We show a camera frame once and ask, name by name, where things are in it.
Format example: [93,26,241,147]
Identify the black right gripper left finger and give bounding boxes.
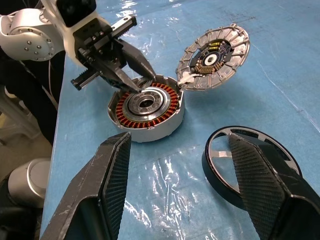
[39,131,132,240]

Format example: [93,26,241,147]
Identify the silver motor housing copper windings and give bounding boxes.
[107,74,185,143]

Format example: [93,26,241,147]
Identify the silver rounded robot leg part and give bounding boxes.
[7,159,52,208]

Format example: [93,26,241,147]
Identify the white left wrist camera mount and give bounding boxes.
[39,0,113,67]

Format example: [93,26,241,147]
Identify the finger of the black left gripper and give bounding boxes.
[99,62,143,95]
[116,37,158,82]

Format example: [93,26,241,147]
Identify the round silver motor lid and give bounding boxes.
[175,23,251,92]

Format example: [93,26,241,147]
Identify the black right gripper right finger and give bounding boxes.
[227,132,320,240]

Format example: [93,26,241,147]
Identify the black-rimmed spoked rotor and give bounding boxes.
[201,124,304,211]

